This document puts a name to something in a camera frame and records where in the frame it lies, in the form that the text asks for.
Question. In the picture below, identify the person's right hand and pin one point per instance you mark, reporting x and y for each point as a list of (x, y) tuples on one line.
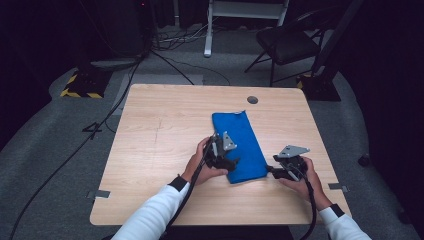
[(311, 186)]

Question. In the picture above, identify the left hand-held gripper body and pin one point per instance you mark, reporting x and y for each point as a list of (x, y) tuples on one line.
[(220, 150)]

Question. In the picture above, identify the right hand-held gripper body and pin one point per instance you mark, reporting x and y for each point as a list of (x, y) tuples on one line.
[(291, 158)]

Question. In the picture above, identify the small black floor object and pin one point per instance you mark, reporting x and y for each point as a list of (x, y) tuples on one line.
[(364, 160)]

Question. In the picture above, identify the grey tape piece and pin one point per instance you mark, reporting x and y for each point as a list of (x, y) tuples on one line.
[(337, 186), (100, 194)]

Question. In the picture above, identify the white metal stand frame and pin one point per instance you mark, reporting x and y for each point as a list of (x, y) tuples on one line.
[(245, 10)]

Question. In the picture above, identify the black stand with striped base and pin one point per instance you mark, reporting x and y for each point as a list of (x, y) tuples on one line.
[(328, 53)]

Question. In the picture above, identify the black yellow striped floor base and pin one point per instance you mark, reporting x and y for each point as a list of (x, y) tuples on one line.
[(86, 85)]

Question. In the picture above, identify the blue cloth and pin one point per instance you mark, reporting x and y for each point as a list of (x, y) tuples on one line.
[(245, 146)]

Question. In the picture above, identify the black folding chair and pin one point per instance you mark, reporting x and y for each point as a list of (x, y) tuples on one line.
[(286, 43)]

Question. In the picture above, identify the person's left hand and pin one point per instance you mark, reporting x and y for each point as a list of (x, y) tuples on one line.
[(203, 168)]

